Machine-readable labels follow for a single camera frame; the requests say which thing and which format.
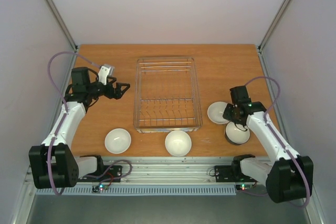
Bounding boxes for teal and white bowl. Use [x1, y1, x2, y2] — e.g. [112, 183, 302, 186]
[225, 122, 250, 145]

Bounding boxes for floral cream bowl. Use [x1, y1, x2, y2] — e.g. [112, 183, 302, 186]
[207, 101, 229, 125]

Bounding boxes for chrome wire dish rack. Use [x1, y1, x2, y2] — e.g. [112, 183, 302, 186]
[133, 56, 203, 133]

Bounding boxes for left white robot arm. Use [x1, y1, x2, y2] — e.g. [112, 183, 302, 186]
[28, 65, 130, 190]

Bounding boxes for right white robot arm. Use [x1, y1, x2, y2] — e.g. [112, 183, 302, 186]
[223, 86, 313, 203]

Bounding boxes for right controller board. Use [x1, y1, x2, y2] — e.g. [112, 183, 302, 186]
[236, 183, 257, 191]

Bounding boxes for controller board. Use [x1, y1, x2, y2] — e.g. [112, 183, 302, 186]
[91, 184, 109, 193]
[236, 183, 257, 191]

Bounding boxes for left controller board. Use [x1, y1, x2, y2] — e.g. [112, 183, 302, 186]
[91, 184, 109, 193]

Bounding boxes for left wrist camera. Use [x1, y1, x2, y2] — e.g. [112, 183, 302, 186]
[98, 64, 114, 85]

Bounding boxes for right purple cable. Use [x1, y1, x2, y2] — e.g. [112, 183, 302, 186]
[243, 76, 310, 207]

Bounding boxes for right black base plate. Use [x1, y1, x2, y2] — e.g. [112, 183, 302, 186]
[214, 165, 256, 183]

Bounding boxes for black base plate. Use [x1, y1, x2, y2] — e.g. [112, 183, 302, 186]
[214, 165, 256, 183]
[77, 165, 122, 183]

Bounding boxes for left aluminium frame post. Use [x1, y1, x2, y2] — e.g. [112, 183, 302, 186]
[30, 0, 79, 53]

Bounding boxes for aluminium frame post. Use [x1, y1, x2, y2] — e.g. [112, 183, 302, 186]
[257, 0, 308, 53]
[30, 0, 79, 53]

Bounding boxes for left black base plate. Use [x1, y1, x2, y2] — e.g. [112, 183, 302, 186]
[77, 165, 122, 183]

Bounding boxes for aluminium mounting rail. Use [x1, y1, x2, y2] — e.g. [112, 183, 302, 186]
[25, 155, 274, 186]

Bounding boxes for grey slotted cable duct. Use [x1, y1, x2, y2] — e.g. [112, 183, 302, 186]
[35, 185, 236, 196]

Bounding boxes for right aluminium frame post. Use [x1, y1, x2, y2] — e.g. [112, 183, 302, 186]
[257, 0, 308, 53]

